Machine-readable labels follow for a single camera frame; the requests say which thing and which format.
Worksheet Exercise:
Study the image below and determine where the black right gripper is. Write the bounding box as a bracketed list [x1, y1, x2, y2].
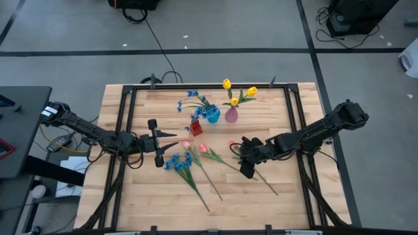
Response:
[239, 136, 277, 180]

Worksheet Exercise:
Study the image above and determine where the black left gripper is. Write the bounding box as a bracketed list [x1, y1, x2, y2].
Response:
[138, 119, 180, 168]

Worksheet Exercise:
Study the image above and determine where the blue flower bunch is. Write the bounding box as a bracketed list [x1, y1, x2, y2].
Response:
[163, 151, 211, 213]
[176, 89, 218, 132]

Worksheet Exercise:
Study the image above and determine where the yellow tulip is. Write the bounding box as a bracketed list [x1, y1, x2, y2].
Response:
[222, 78, 234, 109]
[237, 86, 259, 106]
[221, 97, 240, 108]

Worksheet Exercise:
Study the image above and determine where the red glass vase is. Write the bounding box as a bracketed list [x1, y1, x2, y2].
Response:
[189, 119, 204, 137]

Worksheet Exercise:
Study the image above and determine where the purple glass vase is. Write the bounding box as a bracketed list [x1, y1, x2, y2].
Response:
[224, 106, 240, 124]

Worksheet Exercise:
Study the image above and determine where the white paper sheet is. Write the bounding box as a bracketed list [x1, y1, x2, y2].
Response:
[54, 156, 89, 198]

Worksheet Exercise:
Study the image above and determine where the black power adapter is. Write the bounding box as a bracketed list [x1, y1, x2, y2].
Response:
[46, 134, 73, 153]

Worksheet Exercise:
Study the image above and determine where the black desk strut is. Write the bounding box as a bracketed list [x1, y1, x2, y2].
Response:
[23, 155, 86, 187]

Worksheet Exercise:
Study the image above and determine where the white round disc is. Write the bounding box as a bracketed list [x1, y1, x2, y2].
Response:
[31, 184, 48, 200]

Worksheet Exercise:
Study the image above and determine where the black side desk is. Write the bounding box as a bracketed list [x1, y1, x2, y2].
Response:
[0, 86, 53, 180]

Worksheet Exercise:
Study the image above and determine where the black equipment box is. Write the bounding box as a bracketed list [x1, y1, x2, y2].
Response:
[107, 0, 161, 10]

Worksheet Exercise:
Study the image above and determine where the red-rimmed tablet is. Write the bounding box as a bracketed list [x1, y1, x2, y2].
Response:
[0, 138, 16, 161]

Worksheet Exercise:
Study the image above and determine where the black equipment case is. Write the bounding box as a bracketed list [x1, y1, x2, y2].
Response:
[325, 0, 400, 38]

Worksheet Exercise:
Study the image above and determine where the black table frame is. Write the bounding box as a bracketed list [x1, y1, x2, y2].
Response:
[78, 75, 352, 235]

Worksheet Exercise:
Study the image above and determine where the black floor cable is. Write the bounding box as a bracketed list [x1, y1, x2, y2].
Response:
[140, 18, 184, 84]

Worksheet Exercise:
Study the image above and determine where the black coiled cable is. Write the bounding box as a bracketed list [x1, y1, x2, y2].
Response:
[121, 7, 148, 25]

